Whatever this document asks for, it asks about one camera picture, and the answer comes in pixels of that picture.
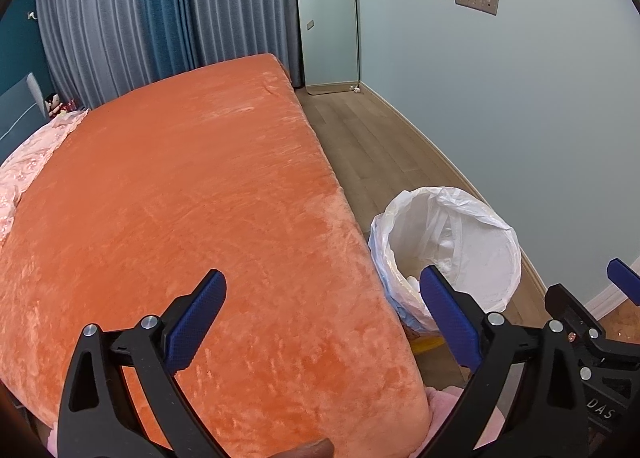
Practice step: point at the wall switch panel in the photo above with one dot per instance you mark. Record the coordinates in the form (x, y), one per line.
(477, 0)

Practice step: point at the pink embroidered quilt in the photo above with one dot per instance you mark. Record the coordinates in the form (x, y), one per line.
(30, 152)

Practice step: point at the small plush toy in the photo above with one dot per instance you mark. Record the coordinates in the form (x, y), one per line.
(54, 105)

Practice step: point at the bin with white liner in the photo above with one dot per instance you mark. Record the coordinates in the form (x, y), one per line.
(480, 258)

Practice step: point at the orange plush blanket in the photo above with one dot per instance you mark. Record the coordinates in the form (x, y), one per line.
(175, 188)

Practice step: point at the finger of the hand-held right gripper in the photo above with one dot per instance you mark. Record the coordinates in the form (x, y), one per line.
(627, 280)
(575, 310)

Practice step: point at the pink fleece garment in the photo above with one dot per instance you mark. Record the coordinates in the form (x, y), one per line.
(445, 408)

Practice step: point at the teal curtain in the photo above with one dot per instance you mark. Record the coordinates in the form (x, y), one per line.
(165, 2)

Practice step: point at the patterned round trash bin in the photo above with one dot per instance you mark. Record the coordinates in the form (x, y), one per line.
(412, 325)

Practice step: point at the standing floor mirror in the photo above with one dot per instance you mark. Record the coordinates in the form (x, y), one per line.
(327, 27)

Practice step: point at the person's left hand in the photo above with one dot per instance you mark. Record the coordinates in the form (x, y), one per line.
(307, 449)

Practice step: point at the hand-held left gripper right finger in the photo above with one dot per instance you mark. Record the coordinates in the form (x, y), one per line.
(450, 318)

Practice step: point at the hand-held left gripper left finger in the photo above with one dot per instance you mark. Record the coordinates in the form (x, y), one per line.
(197, 318)

